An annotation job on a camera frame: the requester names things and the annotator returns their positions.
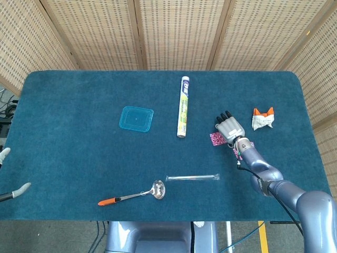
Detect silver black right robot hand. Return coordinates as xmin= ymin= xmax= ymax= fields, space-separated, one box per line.
xmin=215 ymin=110 xmax=247 ymax=148

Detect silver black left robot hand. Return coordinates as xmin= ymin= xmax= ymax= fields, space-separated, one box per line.
xmin=0 ymin=147 xmax=32 ymax=203

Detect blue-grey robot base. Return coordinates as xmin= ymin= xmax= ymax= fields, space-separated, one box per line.
xmin=104 ymin=221 xmax=219 ymax=253

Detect crumpled orange white packet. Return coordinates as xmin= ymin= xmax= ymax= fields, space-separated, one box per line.
xmin=252 ymin=107 xmax=274 ymax=131

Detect cling film roll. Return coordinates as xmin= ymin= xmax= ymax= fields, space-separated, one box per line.
xmin=176 ymin=76 xmax=191 ymax=139

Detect blue felt table cover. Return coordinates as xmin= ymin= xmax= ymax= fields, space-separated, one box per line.
xmin=0 ymin=70 xmax=334 ymax=221

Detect clear wrapped straw pack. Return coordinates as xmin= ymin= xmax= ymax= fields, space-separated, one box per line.
xmin=166 ymin=173 xmax=220 ymax=182

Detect black equipment box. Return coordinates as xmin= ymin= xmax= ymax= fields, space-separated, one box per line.
xmin=0 ymin=117 xmax=13 ymax=138

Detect blue transparent plastic lid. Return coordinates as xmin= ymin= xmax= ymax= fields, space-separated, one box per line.
xmin=118 ymin=105 xmax=155 ymax=133

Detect woven bamboo screen panel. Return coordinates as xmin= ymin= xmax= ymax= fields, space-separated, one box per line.
xmin=41 ymin=0 xmax=145 ymax=71
xmin=0 ymin=0 xmax=80 ymax=97
xmin=134 ymin=0 xmax=232 ymax=71
xmin=206 ymin=0 xmax=330 ymax=71
xmin=275 ymin=0 xmax=337 ymax=201

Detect yellow floor tape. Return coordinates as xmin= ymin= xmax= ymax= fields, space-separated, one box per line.
xmin=257 ymin=220 xmax=270 ymax=253

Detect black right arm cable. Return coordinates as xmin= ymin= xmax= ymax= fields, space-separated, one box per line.
xmin=235 ymin=158 xmax=304 ymax=238

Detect black cable bundle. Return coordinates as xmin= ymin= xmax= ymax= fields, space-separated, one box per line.
xmin=0 ymin=89 xmax=19 ymax=119

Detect black floor cables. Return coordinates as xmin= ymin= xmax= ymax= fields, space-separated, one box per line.
xmin=88 ymin=220 xmax=109 ymax=253

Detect steel ladle orange handle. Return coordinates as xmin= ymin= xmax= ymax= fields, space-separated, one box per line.
xmin=97 ymin=180 xmax=166 ymax=207

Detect blue floor cable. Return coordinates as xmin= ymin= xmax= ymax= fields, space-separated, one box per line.
xmin=220 ymin=225 xmax=260 ymax=253

